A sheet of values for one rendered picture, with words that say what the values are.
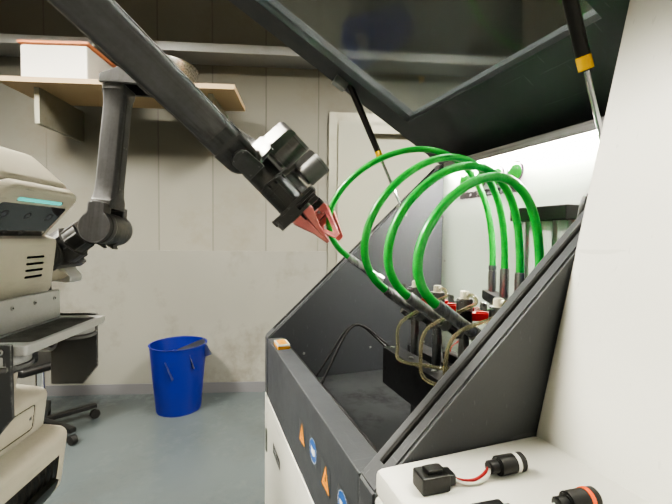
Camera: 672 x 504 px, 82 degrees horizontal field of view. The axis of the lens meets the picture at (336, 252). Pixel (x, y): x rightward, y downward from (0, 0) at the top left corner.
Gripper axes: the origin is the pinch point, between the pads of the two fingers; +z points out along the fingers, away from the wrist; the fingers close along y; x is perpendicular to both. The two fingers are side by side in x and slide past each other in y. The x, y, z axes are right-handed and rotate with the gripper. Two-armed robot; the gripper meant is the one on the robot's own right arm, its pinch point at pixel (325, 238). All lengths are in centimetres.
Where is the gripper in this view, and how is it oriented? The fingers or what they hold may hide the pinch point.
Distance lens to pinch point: 75.3
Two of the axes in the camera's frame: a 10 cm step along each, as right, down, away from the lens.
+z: 6.9, 7.2, 0.8
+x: -0.8, -0.4, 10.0
